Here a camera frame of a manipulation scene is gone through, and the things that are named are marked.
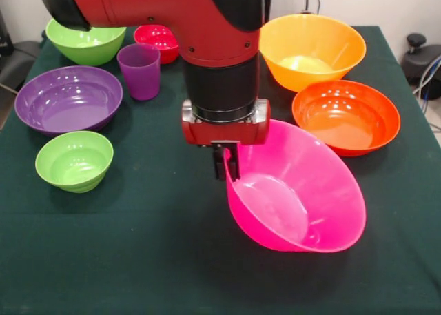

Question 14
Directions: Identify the red bowl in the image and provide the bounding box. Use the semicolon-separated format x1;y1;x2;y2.
133;24;181;65

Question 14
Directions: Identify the pink bowl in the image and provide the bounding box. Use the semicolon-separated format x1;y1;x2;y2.
223;119;367;254

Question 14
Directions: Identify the large green bowl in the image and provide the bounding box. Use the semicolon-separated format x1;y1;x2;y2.
45;18;127;67

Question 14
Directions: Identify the purple cup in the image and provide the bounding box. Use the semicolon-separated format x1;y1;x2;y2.
116;43;162;101

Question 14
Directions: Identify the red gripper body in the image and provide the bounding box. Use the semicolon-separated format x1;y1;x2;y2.
181;98;272;148

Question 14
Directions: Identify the dark grey chair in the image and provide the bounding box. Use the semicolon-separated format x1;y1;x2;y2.
0;8;45;92

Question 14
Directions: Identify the grey blue cable bundle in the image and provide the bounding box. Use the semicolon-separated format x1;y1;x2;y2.
413;54;441;102

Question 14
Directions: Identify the yellow bowl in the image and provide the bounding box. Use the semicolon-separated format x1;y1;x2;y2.
258;14;367;93

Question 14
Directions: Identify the purple bowl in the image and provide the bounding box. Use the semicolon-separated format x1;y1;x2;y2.
14;65;124;137

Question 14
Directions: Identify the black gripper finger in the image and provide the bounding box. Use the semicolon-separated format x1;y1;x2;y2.
228;143;241;183
212;144;225;181

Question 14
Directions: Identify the orange bowl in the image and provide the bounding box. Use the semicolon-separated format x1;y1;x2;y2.
291;79;402;157

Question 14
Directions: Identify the black round equipment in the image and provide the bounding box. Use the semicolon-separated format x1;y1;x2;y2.
401;33;441;85

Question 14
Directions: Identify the small green bowl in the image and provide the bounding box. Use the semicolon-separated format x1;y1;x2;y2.
34;130;114;194

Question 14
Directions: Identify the dark green tablecloth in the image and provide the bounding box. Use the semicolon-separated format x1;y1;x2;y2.
0;24;441;315

